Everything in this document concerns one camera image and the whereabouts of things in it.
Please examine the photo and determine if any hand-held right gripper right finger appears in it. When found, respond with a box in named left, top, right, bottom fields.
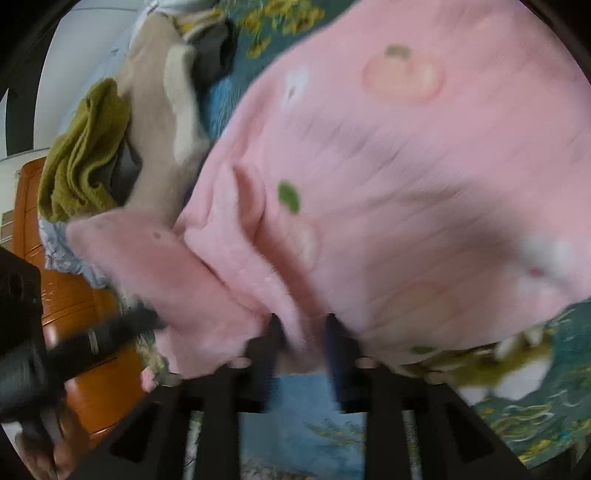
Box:
left=324, top=315, right=537, bottom=480

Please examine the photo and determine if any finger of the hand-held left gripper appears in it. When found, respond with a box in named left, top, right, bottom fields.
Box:
left=45, top=307, right=164, bottom=385

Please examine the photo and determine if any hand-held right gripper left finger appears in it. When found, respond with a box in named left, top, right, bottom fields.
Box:
left=69, top=315, right=291, bottom=480

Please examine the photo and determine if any pink printed fleece garment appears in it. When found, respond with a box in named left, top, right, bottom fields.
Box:
left=67, top=0, right=591, bottom=393

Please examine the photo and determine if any person's left hand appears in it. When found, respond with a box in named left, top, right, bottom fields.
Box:
left=16, top=404, right=90, bottom=480

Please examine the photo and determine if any orange wooden cabinet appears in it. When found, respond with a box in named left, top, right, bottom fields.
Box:
left=13, top=157, right=155, bottom=446

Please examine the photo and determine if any teal floral bed sheet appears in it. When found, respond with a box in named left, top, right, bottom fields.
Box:
left=182, top=0, right=591, bottom=480

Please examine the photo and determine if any white blue patterned cloth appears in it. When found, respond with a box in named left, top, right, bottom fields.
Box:
left=39, top=217, right=109, bottom=289

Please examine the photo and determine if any olive green cloth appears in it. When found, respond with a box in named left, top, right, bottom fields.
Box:
left=38, top=78, right=132, bottom=223

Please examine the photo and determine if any beige garment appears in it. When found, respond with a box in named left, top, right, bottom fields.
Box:
left=113, top=16, right=213, bottom=232

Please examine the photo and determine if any dark grey garment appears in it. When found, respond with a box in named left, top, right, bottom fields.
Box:
left=191, top=18, right=241, bottom=84

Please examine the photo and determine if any white yellow cloth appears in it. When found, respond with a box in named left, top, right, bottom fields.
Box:
left=148, top=0, right=227, bottom=35

